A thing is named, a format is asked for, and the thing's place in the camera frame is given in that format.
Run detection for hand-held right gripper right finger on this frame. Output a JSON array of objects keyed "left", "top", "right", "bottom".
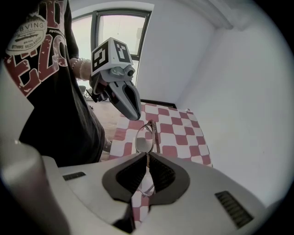
[{"left": 132, "top": 151, "right": 268, "bottom": 235}]

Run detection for dark-framed window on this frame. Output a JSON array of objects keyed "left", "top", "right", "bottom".
[{"left": 90, "top": 8, "right": 153, "bottom": 62}]

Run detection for person's left forearm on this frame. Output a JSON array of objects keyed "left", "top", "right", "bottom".
[{"left": 69, "top": 57, "right": 92, "bottom": 81}]

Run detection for black printed t-shirt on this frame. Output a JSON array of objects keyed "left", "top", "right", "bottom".
[{"left": 2, "top": 0, "right": 106, "bottom": 168}]

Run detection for black table edge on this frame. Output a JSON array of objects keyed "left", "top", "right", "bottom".
[{"left": 140, "top": 98, "right": 177, "bottom": 109}]

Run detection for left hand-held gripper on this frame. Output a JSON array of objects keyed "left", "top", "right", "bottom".
[{"left": 86, "top": 37, "right": 142, "bottom": 121}]

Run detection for red white checkered tablecloth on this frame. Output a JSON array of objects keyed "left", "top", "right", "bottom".
[{"left": 108, "top": 102, "right": 213, "bottom": 230}]

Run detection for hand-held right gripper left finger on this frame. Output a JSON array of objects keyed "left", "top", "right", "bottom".
[{"left": 42, "top": 151, "right": 148, "bottom": 235}]

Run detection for pearl bead bracelet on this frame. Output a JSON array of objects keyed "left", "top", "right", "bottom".
[{"left": 71, "top": 58, "right": 92, "bottom": 80}]

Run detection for clear-framed glasses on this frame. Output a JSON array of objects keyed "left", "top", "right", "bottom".
[{"left": 134, "top": 119, "right": 161, "bottom": 198}]

